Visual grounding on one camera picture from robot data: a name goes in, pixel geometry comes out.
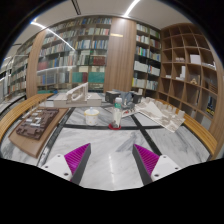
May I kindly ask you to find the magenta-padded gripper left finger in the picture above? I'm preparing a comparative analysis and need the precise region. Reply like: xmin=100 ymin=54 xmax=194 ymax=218
xmin=40 ymin=143 xmax=92 ymax=185

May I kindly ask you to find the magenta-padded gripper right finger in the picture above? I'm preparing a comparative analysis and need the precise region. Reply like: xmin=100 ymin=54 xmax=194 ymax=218
xmin=131 ymin=143 xmax=183 ymax=186

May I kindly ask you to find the clear bottle with green label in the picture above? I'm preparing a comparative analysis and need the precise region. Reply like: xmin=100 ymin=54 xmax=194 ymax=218
xmin=111 ymin=96 xmax=124 ymax=129

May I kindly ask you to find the flat round red coaster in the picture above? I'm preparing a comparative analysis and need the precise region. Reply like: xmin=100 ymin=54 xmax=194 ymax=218
xmin=108 ymin=123 xmax=123 ymax=131

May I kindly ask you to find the white architectural model board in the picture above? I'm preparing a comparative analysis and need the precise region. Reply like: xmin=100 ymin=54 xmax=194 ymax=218
xmin=134 ymin=97 xmax=186 ymax=133

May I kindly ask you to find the brown architectural model on board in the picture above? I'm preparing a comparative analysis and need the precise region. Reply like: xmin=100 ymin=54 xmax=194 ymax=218
xmin=8 ymin=106 xmax=69 ymax=159

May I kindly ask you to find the curved wooden slatted bench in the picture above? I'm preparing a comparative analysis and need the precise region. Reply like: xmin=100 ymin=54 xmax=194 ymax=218
xmin=156 ymin=98 xmax=218 ymax=156
xmin=0 ymin=93 xmax=54 ymax=141

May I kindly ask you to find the beige building model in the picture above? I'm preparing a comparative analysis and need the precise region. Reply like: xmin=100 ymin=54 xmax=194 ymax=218
xmin=53 ymin=82 xmax=104 ymax=109

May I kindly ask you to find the dark grey building model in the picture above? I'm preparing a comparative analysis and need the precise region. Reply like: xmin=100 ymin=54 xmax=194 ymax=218
xmin=104 ymin=89 xmax=144 ymax=118

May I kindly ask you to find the wooden cubby shelf unit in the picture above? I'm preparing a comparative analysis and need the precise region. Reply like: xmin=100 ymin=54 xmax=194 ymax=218
xmin=156 ymin=22 xmax=224 ymax=134

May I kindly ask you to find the narrow bookshelf full of books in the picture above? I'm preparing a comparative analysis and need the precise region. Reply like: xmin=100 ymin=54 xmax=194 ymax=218
xmin=131 ymin=21 xmax=163 ymax=99

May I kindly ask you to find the distant bookshelf behind glass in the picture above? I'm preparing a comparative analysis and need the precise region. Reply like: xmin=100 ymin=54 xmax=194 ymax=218
xmin=6 ymin=34 xmax=38 ymax=98

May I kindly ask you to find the straight ceiling light strip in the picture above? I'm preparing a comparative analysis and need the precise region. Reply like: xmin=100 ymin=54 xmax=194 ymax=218
xmin=123 ymin=0 xmax=141 ymax=18

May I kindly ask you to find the white mug with yellow handle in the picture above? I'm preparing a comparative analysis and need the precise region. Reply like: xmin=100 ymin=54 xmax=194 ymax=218
xmin=83 ymin=107 xmax=100 ymax=127

